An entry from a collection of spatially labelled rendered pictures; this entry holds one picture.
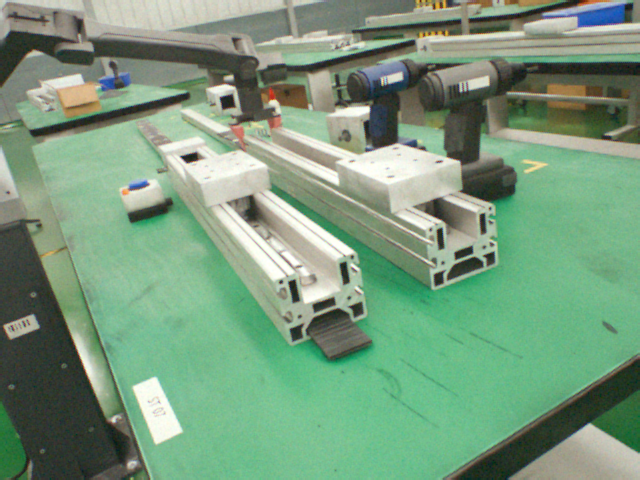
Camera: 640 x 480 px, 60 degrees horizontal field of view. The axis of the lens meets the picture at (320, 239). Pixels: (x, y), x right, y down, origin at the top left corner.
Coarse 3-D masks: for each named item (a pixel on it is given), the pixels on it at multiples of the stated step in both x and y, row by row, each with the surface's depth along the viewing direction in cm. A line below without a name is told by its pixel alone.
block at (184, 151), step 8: (168, 144) 137; (176, 144) 135; (184, 144) 133; (192, 144) 132; (200, 144) 132; (160, 152) 137; (168, 152) 129; (176, 152) 130; (184, 152) 131; (192, 152) 133; (184, 160) 133; (192, 160) 134; (160, 168) 133; (168, 168) 132; (168, 176) 138
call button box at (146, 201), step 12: (120, 192) 117; (132, 192) 114; (144, 192) 114; (156, 192) 115; (132, 204) 114; (144, 204) 115; (156, 204) 116; (168, 204) 120; (132, 216) 115; (144, 216) 116
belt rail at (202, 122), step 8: (184, 112) 233; (192, 112) 228; (192, 120) 221; (200, 120) 205; (208, 120) 202; (200, 128) 206; (208, 128) 191; (216, 128) 184; (224, 128) 181; (216, 136) 182; (232, 144) 165
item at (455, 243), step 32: (288, 160) 107; (320, 160) 112; (288, 192) 113; (320, 192) 95; (352, 224) 86; (384, 224) 75; (416, 224) 67; (448, 224) 74; (480, 224) 70; (384, 256) 79; (416, 256) 72; (448, 256) 68; (480, 256) 70
